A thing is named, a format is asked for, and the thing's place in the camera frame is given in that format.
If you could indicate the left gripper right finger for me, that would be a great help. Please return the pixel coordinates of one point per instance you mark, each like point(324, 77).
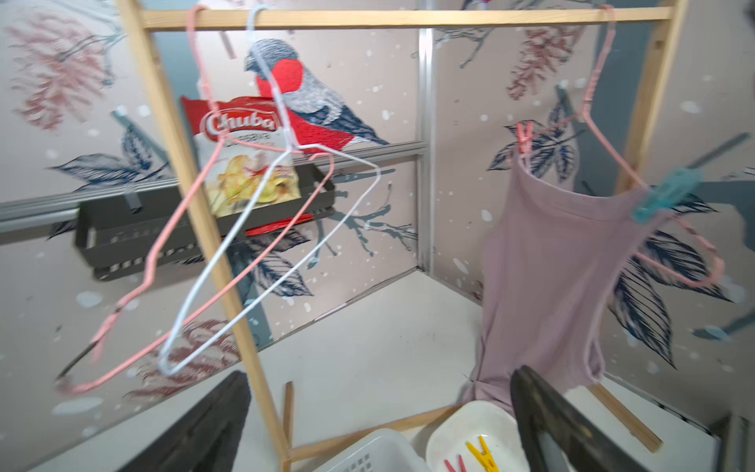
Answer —
point(555, 436)

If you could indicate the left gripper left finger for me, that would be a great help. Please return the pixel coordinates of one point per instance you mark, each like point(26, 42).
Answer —
point(206, 438)

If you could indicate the pink tank top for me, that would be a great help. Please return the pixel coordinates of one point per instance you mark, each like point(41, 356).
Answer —
point(549, 267)

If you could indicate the teal clothespin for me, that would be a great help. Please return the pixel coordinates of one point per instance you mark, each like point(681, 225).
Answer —
point(673, 190)

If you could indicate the red clothespin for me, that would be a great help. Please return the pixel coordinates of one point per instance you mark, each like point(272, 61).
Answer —
point(525, 136)
point(455, 465)

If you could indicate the pink hanger with blue top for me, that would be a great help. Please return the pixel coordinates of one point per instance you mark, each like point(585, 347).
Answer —
point(172, 237)

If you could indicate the yellow clothespin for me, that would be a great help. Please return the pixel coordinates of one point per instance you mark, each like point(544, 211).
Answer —
point(483, 455)

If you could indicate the white plastic tray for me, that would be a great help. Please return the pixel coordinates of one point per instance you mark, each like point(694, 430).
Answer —
point(474, 419)

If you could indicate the white perforated plastic basket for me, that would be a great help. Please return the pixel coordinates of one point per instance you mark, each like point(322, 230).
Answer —
point(382, 450)

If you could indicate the cassava chips bag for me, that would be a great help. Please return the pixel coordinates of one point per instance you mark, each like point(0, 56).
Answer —
point(247, 139)

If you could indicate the wooden clothes rack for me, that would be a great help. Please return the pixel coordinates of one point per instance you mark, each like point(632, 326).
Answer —
point(141, 24)

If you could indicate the black wall basket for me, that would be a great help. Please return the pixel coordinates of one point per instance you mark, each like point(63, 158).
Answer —
point(114, 241)

